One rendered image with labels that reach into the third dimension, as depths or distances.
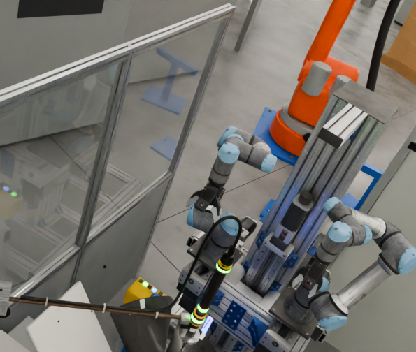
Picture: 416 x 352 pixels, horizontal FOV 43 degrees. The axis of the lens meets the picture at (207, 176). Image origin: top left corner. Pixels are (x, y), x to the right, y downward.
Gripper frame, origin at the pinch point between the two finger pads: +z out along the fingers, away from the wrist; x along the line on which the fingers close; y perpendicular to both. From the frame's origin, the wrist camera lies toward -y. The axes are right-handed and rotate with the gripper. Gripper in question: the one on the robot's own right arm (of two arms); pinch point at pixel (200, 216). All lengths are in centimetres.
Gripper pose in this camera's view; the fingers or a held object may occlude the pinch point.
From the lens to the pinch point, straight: 218.4
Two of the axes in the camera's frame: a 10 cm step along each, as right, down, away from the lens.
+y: 4.6, -4.2, 7.9
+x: -8.3, -5.1, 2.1
